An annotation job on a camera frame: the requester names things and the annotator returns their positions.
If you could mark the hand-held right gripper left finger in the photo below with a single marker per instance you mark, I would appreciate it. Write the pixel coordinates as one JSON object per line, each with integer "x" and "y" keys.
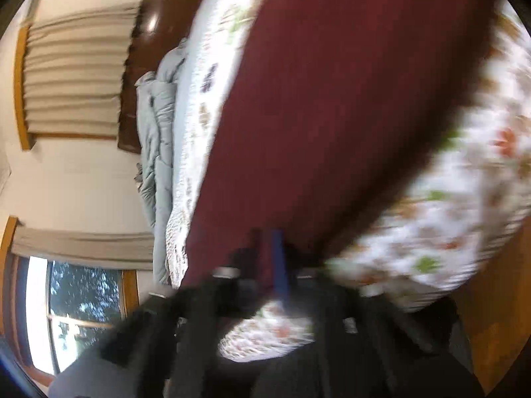
{"x": 278, "y": 265}

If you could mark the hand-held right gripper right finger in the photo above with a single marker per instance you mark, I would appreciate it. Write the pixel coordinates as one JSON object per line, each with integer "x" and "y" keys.
{"x": 307, "y": 273}

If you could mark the maroon pants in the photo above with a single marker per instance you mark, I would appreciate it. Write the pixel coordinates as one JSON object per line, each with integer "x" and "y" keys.
{"x": 332, "y": 112}

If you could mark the floral white quilt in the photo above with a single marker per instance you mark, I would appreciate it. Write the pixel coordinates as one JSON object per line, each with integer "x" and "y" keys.
{"x": 435, "y": 236}

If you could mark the beige curtain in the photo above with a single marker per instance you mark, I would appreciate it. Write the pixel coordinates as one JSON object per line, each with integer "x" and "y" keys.
{"x": 83, "y": 244}
{"x": 74, "y": 70}

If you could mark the grey comforter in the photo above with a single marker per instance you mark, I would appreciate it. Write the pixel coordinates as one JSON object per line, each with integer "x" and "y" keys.
{"x": 159, "y": 103}

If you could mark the wood-framed glass window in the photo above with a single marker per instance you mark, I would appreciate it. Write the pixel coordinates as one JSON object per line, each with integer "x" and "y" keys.
{"x": 79, "y": 290}

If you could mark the light blue bed sheet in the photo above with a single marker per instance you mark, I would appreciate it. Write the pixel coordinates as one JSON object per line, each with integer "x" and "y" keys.
{"x": 203, "y": 29}

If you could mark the dark wooden headboard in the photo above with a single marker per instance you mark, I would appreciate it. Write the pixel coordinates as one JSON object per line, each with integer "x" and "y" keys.
{"x": 166, "y": 8}

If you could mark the wooden window frame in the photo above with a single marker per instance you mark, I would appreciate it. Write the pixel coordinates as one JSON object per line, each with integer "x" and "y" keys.
{"x": 20, "y": 91}

